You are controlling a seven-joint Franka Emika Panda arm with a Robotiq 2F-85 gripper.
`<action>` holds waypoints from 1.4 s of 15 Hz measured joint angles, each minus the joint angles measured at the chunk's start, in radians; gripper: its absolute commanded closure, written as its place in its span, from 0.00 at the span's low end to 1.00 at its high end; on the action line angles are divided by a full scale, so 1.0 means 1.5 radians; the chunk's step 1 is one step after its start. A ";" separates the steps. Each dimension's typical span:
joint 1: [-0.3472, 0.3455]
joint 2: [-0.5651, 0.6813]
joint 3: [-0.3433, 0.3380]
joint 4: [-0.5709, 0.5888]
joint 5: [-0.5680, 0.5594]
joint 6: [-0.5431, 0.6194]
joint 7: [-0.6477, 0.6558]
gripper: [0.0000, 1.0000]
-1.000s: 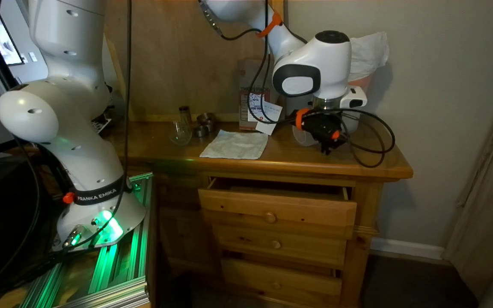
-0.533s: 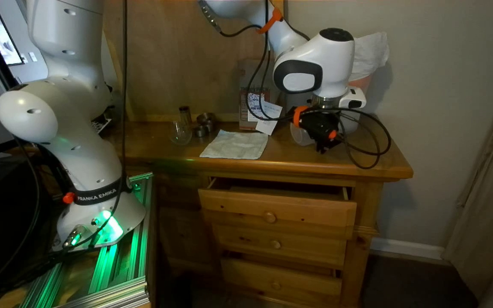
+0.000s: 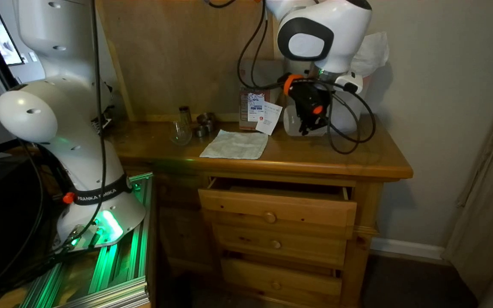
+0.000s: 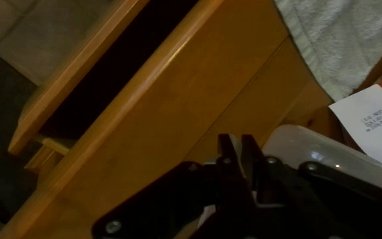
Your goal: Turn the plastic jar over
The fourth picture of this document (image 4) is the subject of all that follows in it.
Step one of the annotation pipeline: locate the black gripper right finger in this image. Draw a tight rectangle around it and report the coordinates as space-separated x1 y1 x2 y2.
241 133 382 239

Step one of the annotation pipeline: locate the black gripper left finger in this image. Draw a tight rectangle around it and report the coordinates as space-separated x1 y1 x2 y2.
90 133 255 239

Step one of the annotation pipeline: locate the translucent plastic measuring jar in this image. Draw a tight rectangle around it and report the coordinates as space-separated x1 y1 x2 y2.
261 124 382 197

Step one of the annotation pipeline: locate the white printed paper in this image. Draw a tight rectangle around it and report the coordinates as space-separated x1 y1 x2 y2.
329 84 382 186

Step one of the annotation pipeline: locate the wooden dresser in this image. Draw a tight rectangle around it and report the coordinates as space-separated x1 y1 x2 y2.
0 0 382 239

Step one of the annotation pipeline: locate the open wooden drawer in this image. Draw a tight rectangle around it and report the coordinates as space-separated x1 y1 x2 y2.
7 0 202 157

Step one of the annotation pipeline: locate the white folded cloth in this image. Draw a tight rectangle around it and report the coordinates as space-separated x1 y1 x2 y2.
273 0 382 103

